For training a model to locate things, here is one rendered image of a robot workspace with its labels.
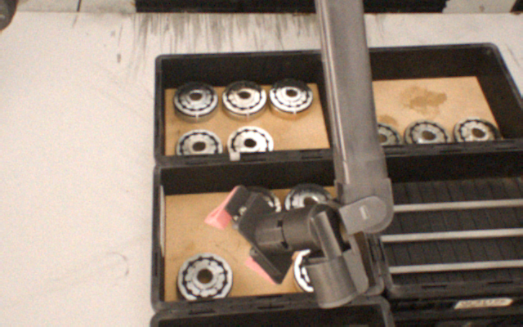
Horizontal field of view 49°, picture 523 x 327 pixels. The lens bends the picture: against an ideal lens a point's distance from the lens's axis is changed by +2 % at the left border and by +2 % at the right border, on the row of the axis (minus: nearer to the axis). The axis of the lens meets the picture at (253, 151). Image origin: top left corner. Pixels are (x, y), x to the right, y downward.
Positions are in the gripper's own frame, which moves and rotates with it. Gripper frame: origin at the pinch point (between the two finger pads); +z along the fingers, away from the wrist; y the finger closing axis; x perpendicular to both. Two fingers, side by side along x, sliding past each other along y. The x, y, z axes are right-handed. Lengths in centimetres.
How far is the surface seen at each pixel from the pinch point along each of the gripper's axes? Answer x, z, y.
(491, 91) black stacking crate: -75, -7, -33
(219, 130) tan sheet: -35.5, 31.3, 1.3
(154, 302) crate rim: 8.7, 17.1, -3.2
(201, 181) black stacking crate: -18.9, 25.3, -0.4
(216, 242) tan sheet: -10.7, 23.2, -9.8
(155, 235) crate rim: -1.6, 21.1, 2.2
